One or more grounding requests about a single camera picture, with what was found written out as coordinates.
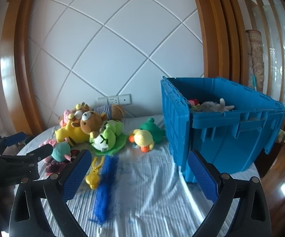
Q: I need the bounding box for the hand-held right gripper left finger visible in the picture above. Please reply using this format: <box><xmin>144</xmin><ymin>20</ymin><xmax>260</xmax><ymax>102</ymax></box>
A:
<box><xmin>9</xmin><ymin>149</ymin><xmax>93</xmax><ymax>237</ymax></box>

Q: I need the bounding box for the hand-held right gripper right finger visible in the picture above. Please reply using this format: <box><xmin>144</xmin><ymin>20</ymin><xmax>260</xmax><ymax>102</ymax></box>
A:
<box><xmin>187</xmin><ymin>149</ymin><xmax>272</xmax><ymax>237</ymax></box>

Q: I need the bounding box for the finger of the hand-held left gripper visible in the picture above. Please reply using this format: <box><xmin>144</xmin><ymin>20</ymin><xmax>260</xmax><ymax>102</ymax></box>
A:
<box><xmin>0</xmin><ymin>144</ymin><xmax>54</xmax><ymax>165</ymax></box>
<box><xmin>0</xmin><ymin>132</ymin><xmax>28</xmax><ymax>153</ymax></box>

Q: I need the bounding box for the blue plastic crate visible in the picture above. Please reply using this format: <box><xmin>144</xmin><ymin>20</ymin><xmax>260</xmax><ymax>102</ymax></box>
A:
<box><xmin>160</xmin><ymin>77</ymin><xmax>285</xmax><ymax>183</ymax></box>

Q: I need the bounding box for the blue tinsel strip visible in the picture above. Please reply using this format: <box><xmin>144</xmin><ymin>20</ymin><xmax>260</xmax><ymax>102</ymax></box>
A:
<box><xmin>88</xmin><ymin>156</ymin><xmax>119</xmax><ymax>224</ymax></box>

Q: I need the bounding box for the brown bear plush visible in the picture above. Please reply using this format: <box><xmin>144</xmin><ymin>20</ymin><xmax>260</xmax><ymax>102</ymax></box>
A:
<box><xmin>70</xmin><ymin>111</ymin><xmax>108</xmax><ymax>144</ymax></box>

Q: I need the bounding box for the green frog plush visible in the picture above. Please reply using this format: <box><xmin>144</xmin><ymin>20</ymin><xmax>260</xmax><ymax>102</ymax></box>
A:
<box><xmin>89</xmin><ymin>120</ymin><xmax>129</xmax><ymax>156</ymax></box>

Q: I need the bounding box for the yellow duck plush green hood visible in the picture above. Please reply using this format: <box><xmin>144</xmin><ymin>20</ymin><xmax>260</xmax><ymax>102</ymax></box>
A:
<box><xmin>129</xmin><ymin>117</ymin><xmax>166</xmax><ymax>153</ymax></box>

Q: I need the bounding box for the light pink plush toy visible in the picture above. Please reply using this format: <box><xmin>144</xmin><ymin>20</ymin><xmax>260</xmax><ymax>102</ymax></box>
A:
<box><xmin>39</xmin><ymin>139</ymin><xmax>57</xmax><ymax>149</ymax></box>

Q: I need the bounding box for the teal round plush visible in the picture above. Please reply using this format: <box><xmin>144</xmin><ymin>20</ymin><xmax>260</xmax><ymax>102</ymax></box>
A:
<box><xmin>51</xmin><ymin>142</ymin><xmax>72</xmax><ymax>162</ymax></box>

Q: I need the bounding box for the small yellow duck toy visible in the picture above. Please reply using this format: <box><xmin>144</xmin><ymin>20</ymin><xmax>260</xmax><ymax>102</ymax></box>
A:
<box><xmin>85</xmin><ymin>157</ymin><xmax>106</xmax><ymax>190</ymax></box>

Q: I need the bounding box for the dark maroon cloth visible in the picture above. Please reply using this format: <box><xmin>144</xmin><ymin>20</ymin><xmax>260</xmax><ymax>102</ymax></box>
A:
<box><xmin>46</xmin><ymin>160</ymin><xmax>71</xmax><ymax>173</ymax></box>

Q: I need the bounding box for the yellow plush toy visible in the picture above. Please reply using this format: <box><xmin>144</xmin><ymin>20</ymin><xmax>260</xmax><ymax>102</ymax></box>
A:
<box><xmin>55</xmin><ymin>121</ymin><xmax>86</xmax><ymax>145</ymax></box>

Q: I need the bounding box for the small tan plush toy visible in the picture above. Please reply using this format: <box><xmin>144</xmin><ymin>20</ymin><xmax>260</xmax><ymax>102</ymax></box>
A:
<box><xmin>74</xmin><ymin>102</ymin><xmax>92</xmax><ymax>119</ymax></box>

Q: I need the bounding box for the white striped cloth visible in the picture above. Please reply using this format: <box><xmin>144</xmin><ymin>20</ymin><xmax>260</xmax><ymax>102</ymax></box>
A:
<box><xmin>16</xmin><ymin>115</ymin><xmax>261</xmax><ymax>237</ymax></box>

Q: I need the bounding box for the grey plush toy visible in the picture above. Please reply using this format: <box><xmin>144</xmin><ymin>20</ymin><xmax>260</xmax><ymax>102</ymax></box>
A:
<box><xmin>198</xmin><ymin>98</ymin><xmax>235</xmax><ymax>113</ymax></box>

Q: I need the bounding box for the striped shirt bear plush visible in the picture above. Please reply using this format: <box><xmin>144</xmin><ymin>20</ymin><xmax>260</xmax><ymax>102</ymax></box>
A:
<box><xmin>93</xmin><ymin>104</ymin><xmax>125</xmax><ymax>120</ymax></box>

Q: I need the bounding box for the rolled patterned carpet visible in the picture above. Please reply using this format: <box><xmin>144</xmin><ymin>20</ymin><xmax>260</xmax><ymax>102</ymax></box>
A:
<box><xmin>245</xmin><ymin>30</ymin><xmax>265</xmax><ymax>92</ymax></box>

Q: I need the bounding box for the wooden slat partition screen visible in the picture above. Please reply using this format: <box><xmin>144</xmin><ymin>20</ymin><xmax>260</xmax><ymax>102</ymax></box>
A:
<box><xmin>239</xmin><ymin>0</ymin><xmax>285</xmax><ymax>129</ymax></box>

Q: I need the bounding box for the wooden wall frame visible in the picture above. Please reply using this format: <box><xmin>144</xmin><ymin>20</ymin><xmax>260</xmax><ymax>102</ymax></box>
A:
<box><xmin>0</xmin><ymin>0</ymin><xmax>44</xmax><ymax>134</ymax></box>
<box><xmin>189</xmin><ymin>0</ymin><xmax>251</xmax><ymax>89</ymax></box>

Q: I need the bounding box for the white wall socket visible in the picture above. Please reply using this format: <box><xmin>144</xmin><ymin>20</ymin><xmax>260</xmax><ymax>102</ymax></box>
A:
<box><xmin>98</xmin><ymin>94</ymin><xmax>131</xmax><ymax>106</ymax></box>

